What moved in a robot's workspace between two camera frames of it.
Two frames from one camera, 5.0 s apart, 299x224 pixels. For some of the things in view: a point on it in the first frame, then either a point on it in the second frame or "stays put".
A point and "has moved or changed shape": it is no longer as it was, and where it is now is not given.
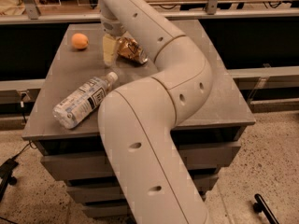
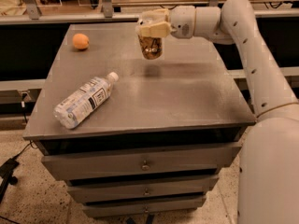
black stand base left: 6,176 stays put
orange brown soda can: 129,48 has moved or changed shape
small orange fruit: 79,41 stays put
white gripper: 112,27 → 182,21
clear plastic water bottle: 82,101 stays put
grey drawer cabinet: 209,140 stays put
